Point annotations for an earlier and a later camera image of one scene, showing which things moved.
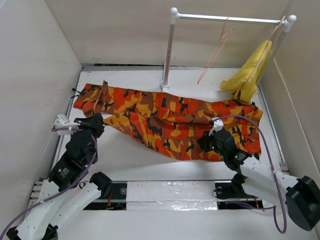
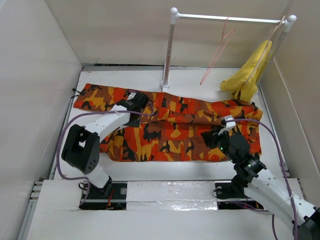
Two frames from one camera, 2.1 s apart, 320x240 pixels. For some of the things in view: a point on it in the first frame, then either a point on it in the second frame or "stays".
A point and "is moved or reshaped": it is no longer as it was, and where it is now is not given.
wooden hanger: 264,51 stays
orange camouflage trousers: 176,126 is moved or reshaped
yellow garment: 243,84 stays
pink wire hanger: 222,42 stays
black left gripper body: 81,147 -> 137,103
